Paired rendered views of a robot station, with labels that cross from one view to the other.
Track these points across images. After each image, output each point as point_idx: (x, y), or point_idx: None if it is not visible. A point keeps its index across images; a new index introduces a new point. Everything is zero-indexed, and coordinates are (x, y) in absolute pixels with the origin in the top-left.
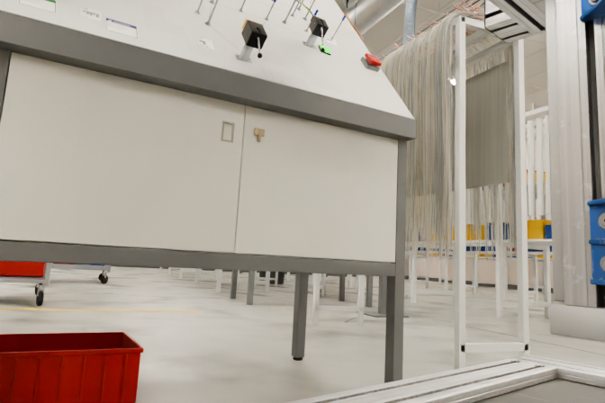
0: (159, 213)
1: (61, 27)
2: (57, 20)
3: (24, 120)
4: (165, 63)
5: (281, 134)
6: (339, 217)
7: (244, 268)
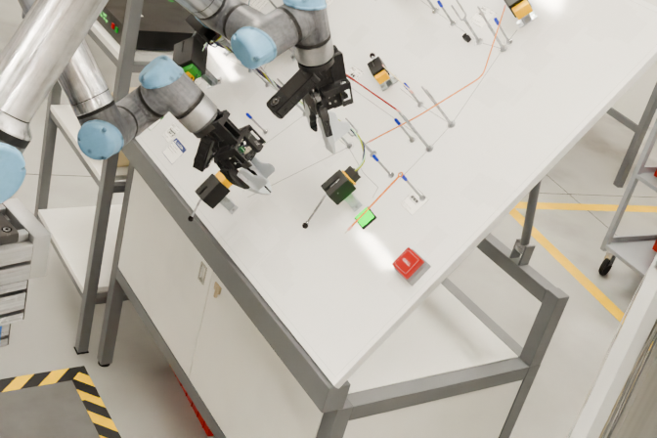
0: (164, 310)
1: (137, 148)
2: (144, 139)
3: (134, 203)
4: (167, 195)
5: (231, 301)
6: (252, 426)
7: (190, 397)
